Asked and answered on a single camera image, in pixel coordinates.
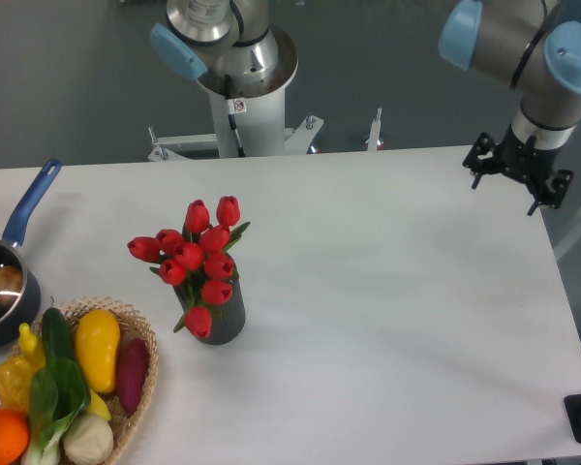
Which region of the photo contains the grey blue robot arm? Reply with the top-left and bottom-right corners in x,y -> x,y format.
439,1 -> 581,209

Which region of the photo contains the yellow bell pepper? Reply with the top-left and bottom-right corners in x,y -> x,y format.
0,356 -> 37,415

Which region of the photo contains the yellow mango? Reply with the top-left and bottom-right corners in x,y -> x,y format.
76,309 -> 121,394

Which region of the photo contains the green bok choy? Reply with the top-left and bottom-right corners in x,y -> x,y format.
20,356 -> 92,465

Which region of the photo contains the beige garlic bulb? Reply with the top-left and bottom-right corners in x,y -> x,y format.
63,414 -> 113,465

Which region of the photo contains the orange fruit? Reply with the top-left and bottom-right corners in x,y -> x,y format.
0,408 -> 30,464

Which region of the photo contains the purple sweet potato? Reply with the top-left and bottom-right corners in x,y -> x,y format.
116,338 -> 150,415

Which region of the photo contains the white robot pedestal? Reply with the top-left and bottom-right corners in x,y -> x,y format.
150,24 -> 324,159

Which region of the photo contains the small yellow squash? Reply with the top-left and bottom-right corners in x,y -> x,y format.
18,323 -> 46,369

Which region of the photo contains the red tulip bouquet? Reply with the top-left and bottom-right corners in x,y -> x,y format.
127,196 -> 250,333

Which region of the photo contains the green cucumber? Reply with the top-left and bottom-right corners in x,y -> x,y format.
42,307 -> 76,361

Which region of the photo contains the brown bun in saucepan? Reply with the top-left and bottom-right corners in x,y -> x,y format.
0,265 -> 23,307

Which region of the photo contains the woven wicker basket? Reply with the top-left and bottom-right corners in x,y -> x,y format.
0,295 -> 160,465

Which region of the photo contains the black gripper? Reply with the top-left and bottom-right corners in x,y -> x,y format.
462,126 -> 574,216

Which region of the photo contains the dark grey ribbed vase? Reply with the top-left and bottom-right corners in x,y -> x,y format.
188,279 -> 246,346

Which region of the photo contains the blue handled saucepan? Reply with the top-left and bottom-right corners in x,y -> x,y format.
0,159 -> 62,347

